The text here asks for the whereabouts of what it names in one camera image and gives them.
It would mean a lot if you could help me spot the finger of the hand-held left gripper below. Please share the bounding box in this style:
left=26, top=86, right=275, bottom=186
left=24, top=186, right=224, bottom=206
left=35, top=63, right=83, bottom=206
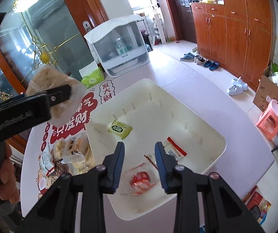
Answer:
left=47, top=85, right=72, bottom=108

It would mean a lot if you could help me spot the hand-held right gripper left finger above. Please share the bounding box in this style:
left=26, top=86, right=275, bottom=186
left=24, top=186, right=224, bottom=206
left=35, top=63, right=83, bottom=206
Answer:
left=23, top=141, right=125, bottom=233

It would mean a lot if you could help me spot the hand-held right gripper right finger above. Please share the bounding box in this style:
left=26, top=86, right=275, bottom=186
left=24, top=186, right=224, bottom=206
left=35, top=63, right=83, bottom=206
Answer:
left=154, top=141, right=266, bottom=233

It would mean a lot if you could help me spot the small white red-striped packet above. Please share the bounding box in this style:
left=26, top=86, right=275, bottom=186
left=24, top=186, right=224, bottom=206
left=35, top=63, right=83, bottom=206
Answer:
left=144, top=153, right=159, bottom=170

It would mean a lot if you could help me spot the round brown cake packet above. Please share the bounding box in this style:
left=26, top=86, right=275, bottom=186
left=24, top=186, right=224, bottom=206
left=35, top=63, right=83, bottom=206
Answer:
left=25, top=65, right=87, bottom=127

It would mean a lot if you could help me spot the white red-edged barcode packet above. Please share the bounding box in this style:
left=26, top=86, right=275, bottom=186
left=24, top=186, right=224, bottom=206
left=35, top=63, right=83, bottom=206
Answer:
left=162, top=136, right=187, bottom=162

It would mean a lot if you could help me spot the red candy packet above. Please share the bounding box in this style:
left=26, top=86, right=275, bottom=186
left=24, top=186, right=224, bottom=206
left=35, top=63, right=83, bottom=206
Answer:
left=124, top=163, right=157, bottom=196

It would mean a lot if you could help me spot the green snack packet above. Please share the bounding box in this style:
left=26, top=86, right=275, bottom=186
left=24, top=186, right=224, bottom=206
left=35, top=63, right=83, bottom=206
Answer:
left=108, top=121, right=133, bottom=140

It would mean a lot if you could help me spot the orange cracker packet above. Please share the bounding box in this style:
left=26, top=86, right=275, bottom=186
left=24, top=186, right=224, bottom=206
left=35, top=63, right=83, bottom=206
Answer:
left=53, top=136, right=89, bottom=159

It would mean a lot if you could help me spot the white plastic bin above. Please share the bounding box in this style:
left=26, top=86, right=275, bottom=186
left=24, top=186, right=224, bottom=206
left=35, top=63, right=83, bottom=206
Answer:
left=84, top=78, right=227, bottom=221

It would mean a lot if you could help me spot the white red snack bag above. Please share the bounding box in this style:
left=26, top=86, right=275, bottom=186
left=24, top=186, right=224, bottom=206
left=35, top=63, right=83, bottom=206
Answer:
left=39, top=148, right=57, bottom=177

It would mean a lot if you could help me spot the person's left hand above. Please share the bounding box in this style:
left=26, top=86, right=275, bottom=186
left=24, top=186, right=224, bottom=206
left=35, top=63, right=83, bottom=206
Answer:
left=0, top=142, right=20, bottom=204

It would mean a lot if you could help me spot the green tissue pack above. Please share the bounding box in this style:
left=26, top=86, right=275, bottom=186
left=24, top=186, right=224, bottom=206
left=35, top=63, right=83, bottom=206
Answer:
left=79, top=65, right=105, bottom=89

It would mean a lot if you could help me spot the cream bread packet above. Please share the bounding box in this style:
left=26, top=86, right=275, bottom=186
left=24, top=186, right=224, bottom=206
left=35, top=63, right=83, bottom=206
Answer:
left=69, top=150, right=96, bottom=175

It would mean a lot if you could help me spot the dark snack packet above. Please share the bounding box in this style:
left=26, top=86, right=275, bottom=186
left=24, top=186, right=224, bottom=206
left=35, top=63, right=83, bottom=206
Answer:
left=53, top=163, right=69, bottom=175

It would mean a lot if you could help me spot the green-labelled white bottle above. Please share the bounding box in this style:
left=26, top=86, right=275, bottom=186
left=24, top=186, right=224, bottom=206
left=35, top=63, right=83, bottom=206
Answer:
left=115, top=38, right=127, bottom=55

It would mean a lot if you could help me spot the glass door with gold ornament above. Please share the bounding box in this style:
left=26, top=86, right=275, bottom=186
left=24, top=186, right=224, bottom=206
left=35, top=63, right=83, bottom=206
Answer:
left=0, top=0, right=98, bottom=102

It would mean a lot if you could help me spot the white storage cabinet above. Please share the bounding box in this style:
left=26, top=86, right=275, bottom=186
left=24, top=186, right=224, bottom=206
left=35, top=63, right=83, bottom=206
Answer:
left=84, top=15, right=150, bottom=78

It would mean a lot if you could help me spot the red book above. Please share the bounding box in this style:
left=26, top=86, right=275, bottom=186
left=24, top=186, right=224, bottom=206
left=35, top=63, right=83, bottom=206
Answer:
left=243, top=186, right=272, bottom=225

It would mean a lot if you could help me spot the white shelf rack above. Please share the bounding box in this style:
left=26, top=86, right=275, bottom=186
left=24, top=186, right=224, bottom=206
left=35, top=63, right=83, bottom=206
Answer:
left=152, top=10, right=168, bottom=44

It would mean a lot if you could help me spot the pink plastic stool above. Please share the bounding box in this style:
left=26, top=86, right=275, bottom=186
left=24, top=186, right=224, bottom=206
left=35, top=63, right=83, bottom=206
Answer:
left=256, top=99, right=278, bottom=141

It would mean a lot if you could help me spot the cardboard box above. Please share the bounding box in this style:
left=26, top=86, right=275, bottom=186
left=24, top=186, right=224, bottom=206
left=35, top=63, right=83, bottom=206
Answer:
left=253, top=64, right=278, bottom=112

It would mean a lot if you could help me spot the wooden cabinet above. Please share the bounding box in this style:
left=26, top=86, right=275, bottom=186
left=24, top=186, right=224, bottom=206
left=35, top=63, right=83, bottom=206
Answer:
left=191, top=0, right=274, bottom=88

